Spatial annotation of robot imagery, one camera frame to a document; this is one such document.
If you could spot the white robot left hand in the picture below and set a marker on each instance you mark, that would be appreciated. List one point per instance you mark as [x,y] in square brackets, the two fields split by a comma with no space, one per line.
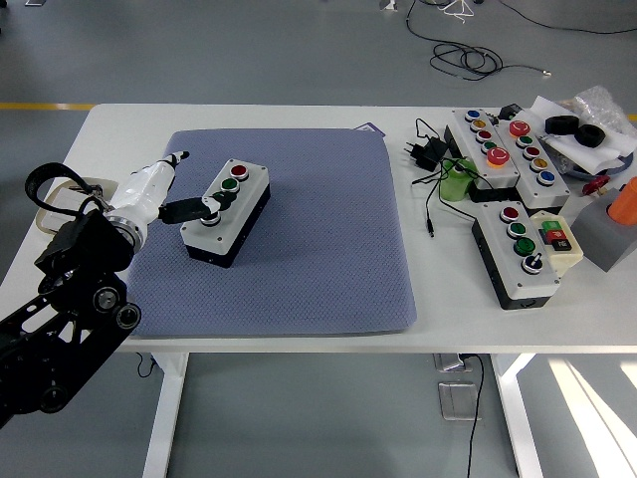
[144,191]

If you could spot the grey four-button control box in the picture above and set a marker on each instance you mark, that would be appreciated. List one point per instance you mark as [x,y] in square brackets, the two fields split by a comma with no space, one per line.
[249,199]

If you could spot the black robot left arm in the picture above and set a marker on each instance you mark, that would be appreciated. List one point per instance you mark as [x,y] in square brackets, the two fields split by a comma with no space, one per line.
[74,309]

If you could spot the five-button box with yellow-ringed stop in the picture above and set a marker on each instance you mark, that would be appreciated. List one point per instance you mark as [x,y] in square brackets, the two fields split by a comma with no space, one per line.
[502,171]

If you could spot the four-button box with selector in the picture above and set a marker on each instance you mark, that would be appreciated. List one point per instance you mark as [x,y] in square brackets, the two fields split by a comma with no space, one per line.
[535,289]

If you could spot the five-button box with red mushroom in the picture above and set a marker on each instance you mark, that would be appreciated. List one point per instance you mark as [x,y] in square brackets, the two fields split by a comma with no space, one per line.
[552,194]

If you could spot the beige oval dish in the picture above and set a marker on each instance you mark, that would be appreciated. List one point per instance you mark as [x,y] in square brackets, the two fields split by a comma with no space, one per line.
[102,182]

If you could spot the small dark brown item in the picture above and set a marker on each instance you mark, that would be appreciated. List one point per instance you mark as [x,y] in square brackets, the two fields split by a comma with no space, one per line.
[79,188]

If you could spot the grey-blue woven mat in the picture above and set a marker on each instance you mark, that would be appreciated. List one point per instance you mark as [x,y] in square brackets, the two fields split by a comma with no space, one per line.
[323,249]

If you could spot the white table leg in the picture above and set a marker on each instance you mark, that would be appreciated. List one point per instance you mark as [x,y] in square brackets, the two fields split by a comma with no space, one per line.
[517,423]
[164,423]

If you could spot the purple card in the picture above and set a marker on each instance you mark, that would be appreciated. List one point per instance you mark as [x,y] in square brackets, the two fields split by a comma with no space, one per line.
[375,129]

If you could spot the black power adapter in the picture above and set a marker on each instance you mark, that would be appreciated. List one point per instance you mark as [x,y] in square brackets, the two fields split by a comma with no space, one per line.
[430,152]

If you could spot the metal stand foot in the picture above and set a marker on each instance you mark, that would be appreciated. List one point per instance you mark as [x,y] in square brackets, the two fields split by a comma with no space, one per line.
[388,5]

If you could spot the green plastic bottle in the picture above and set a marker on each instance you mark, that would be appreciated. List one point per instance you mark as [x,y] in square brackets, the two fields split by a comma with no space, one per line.
[453,186]

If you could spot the small black device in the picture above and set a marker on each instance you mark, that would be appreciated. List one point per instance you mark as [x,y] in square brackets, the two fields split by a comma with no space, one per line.
[510,110]

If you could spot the metal floor socket box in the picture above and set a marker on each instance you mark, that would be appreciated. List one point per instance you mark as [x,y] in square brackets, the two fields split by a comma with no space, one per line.
[455,401]

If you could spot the red knob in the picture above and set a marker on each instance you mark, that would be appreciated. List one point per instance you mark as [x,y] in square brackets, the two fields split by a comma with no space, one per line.
[594,186]

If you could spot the grey block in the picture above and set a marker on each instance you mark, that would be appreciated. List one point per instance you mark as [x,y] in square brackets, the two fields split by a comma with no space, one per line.
[597,239]

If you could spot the clear bubble wrap bag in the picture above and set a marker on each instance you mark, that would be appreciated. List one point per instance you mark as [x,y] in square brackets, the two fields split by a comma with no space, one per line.
[602,107]

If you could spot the white foam sheet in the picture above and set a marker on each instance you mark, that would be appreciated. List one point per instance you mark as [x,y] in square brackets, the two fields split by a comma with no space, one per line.
[612,149]

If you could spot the orange cylinder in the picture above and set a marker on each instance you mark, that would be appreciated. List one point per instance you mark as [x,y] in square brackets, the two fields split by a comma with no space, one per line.
[624,206]

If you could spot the blue-grey round plate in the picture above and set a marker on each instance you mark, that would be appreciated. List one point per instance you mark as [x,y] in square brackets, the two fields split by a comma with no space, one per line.
[624,167]

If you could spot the white wall switch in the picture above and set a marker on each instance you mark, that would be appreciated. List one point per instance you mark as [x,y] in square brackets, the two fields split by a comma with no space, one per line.
[62,201]

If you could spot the cream three-key switch box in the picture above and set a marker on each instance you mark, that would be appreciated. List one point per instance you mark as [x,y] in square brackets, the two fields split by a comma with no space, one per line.
[572,256]

